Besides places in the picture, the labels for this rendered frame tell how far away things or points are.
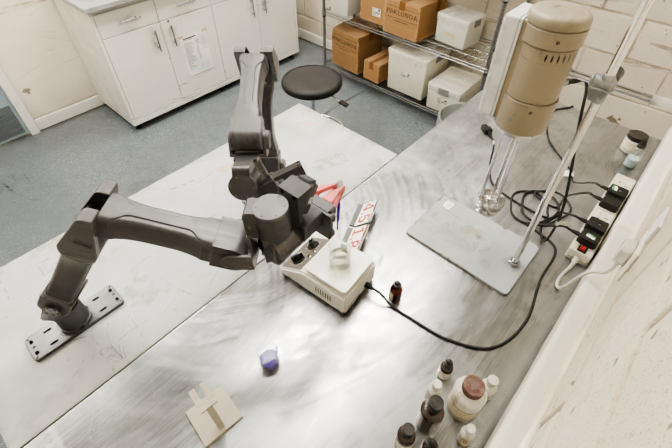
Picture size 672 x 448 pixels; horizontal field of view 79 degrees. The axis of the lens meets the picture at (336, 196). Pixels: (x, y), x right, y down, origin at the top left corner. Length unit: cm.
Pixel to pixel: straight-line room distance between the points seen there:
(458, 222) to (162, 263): 81
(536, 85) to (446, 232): 50
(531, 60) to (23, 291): 124
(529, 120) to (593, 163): 76
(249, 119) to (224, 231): 29
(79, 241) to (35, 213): 224
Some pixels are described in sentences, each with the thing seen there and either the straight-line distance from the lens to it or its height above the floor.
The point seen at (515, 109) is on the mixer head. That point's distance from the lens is 86.
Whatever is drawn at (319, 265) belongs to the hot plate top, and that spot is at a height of 99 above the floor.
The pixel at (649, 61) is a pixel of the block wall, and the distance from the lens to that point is 300.
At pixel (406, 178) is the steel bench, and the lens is 132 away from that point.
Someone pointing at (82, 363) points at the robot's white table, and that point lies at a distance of 109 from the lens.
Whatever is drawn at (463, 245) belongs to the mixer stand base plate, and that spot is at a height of 91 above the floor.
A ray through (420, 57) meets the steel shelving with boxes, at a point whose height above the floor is 45.
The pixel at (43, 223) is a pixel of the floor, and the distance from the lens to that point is 291.
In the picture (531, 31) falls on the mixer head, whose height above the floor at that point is 149.
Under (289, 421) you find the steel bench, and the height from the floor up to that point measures 90.
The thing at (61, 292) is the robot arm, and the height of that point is 108.
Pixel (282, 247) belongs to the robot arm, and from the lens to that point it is 69.
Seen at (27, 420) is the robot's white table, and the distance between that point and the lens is 109.
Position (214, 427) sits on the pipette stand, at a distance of 93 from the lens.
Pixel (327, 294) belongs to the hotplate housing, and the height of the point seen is 95.
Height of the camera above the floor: 177
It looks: 45 degrees down
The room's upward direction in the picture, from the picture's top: straight up
